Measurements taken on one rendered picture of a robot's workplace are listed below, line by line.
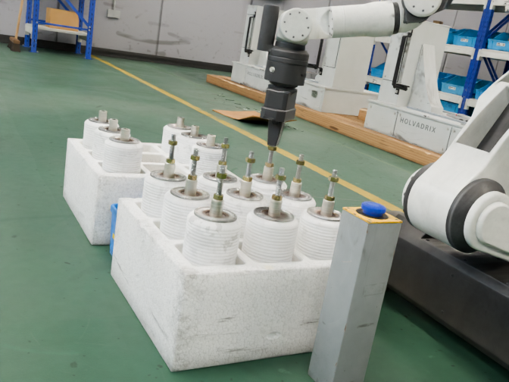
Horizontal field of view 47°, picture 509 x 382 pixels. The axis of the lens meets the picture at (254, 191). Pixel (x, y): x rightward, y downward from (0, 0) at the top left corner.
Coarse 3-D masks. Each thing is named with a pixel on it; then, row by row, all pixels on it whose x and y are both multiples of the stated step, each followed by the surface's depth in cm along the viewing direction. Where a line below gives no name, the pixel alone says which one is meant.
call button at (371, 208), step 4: (364, 204) 94; (368, 204) 94; (372, 204) 95; (376, 204) 95; (380, 204) 96; (364, 208) 94; (368, 208) 93; (372, 208) 93; (376, 208) 93; (380, 208) 93; (384, 208) 94; (364, 212) 94; (368, 212) 94; (372, 212) 93; (376, 212) 93; (380, 212) 93; (384, 212) 94; (376, 216) 94; (380, 216) 94
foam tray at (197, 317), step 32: (128, 224) 119; (160, 224) 116; (128, 256) 119; (160, 256) 103; (128, 288) 119; (160, 288) 103; (192, 288) 95; (224, 288) 98; (256, 288) 101; (288, 288) 104; (320, 288) 108; (160, 320) 103; (192, 320) 97; (224, 320) 100; (256, 320) 103; (288, 320) 106; (160, 352) 102; (192, 352) 99; (224, 352) 102; (256, 352) 105; (288, 352) 109
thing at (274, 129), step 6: (270, 120) 128; (270, 126) 128; (276, 126) 128; (282, 126) 128; (270, 132) 129; (276, 132) 128; (270, 138) 129; (276, 138) 129; (270, 144) 129; (276, 144) 130
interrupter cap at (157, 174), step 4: (152, 172) 121; (156, 172) 122; (160, 172) 122; (176, 172) 124; (152, 176) 119; (156, 176) 119; (160, 176) 120; (176, 176) 122; (180, 176) 122; (184, 176) 122; (164, 180) 117; (168, 180) 117; (172, 180) 118; (176, 180) 118; (180, 180) 119; (184, 180) 120
